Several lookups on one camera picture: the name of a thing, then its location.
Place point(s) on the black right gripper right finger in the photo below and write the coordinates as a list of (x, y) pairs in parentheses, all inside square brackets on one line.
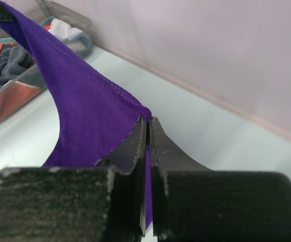
[(194, 203)]

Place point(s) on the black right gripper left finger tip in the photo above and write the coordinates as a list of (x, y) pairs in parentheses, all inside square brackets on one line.
[(103, 202)]

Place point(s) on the purple microfiber towel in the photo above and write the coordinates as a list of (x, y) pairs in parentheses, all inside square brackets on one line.
[(95, 114)]

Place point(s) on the dark blue-grey towel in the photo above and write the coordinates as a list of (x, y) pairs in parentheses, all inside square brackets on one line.
[(14, 60)]

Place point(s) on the light blue towel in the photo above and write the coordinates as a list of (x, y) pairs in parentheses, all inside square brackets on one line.
[(75, 39)]

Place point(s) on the grey plastic bin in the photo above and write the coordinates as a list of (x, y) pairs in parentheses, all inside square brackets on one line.
[(47, 9)]

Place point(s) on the orange towel with teal trim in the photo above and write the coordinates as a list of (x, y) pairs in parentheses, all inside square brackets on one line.
[(22, 89)]

